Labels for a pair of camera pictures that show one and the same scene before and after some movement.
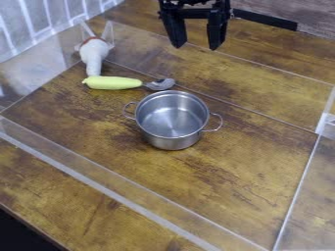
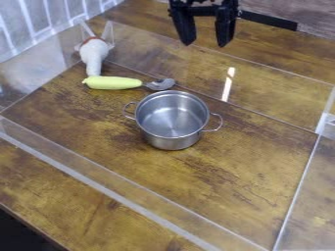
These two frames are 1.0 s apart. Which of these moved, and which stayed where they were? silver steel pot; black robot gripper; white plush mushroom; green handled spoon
Moved: black robot gripper
Stayed: silver steel pot; white plush mushroom; green handled spoon
